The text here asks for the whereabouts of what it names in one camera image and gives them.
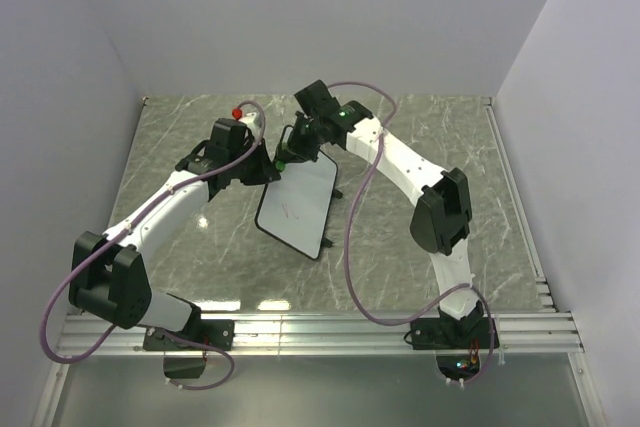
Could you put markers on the aluminium rail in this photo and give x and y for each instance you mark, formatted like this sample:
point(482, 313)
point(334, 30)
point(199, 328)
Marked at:
point(343, 334)
point(543, 290)

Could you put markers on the green whiteboard eraser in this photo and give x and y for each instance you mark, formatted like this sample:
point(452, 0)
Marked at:
point(280, 158)

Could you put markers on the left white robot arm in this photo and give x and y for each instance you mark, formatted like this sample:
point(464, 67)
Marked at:
point(109, 277)

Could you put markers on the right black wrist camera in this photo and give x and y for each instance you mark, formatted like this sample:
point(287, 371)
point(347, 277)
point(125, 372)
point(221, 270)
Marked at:
point(316, 100)

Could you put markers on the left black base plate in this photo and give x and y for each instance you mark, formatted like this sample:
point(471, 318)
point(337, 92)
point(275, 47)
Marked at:
point(216, 333)

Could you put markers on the white board black frame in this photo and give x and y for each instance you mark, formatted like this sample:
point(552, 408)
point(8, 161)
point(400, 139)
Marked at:
point(295, 209)

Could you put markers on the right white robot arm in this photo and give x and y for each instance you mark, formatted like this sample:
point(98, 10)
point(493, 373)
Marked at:
point(440, 223)

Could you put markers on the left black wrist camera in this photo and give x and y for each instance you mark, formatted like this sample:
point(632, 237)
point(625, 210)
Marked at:
point(227, 136)

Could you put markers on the aluminium right side rail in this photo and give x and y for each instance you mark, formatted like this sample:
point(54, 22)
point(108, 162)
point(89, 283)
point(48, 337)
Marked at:
point(543, 290)

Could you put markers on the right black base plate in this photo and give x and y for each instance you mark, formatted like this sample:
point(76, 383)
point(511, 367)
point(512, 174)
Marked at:
point(439, 333)

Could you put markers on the aluminium front rail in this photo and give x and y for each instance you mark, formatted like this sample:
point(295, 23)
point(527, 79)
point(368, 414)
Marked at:
point(343, 334)

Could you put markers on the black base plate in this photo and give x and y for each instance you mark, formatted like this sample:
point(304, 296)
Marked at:
point(216, 333)
point(439, 333)

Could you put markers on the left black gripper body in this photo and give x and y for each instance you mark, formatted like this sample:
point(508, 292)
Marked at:
point(244, 172)

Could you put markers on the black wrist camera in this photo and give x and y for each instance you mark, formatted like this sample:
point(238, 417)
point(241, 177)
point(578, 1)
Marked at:
point(316, 100)
point(227, 136)

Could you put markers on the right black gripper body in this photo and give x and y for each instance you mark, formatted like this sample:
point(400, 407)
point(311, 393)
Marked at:
point(305, 140)

